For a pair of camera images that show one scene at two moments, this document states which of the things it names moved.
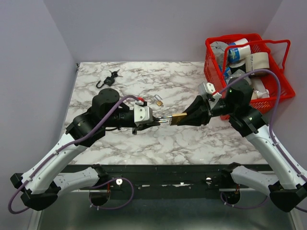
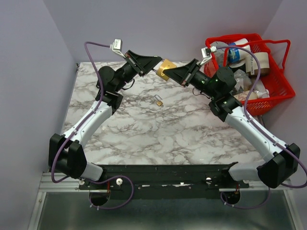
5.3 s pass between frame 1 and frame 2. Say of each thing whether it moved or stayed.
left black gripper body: moved
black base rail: stayed
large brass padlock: moved
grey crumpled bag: stayed
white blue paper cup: stayed
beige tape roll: stayed
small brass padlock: stayed
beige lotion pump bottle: stayed
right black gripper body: moved
